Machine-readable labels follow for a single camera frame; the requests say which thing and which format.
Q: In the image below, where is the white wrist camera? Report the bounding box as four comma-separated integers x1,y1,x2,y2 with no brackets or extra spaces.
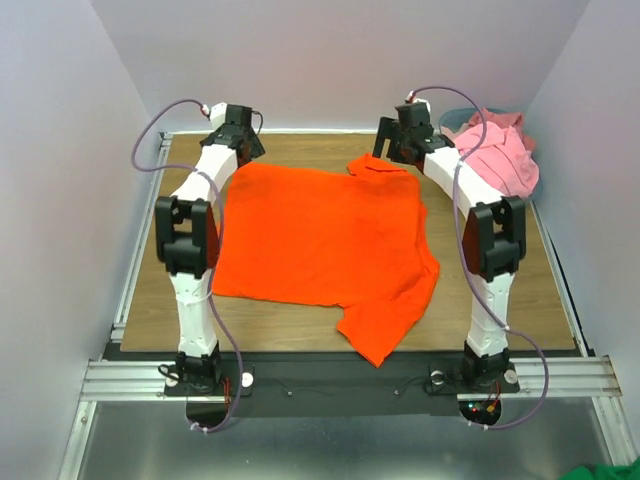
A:
405,91,431,122
200,102,228,131

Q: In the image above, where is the aluminium frame rail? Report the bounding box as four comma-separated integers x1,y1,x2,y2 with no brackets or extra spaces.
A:
81,357,622,403

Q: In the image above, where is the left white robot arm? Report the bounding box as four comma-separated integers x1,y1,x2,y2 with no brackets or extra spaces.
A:
154,103,264,396

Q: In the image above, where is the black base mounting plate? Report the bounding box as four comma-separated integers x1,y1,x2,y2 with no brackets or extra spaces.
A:
164,351,523,418

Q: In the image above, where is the teal laundry basket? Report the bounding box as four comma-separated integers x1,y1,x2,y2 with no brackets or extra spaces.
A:
439,109,540,199

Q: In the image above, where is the right aluminium side rail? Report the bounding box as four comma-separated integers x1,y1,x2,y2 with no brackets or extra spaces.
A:
531,203,595,357

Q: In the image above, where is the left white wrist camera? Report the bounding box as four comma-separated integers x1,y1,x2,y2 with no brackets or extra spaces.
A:
200,102,228,131

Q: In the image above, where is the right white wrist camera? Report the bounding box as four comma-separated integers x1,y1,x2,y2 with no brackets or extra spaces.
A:
405,91,431,122

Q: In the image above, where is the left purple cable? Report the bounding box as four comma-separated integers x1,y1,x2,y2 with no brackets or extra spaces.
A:
130,98,246,435

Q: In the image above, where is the dusty pink t shirt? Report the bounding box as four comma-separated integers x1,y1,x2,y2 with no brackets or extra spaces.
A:
456,109,536,153

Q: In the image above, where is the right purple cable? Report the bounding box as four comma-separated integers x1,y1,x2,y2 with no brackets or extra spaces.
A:
405,85,549,432

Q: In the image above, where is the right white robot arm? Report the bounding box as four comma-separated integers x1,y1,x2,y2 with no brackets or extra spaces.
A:
373,100,526,390

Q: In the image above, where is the orange t shirt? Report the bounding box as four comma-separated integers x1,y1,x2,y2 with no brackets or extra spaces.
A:
213,154,440,366

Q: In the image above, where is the green cloth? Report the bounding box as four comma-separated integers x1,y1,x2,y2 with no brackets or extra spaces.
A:
560,463,639,480

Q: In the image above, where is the purple cable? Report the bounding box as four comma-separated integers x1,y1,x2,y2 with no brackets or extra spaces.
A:
130,98,246,435
405,85,549,432

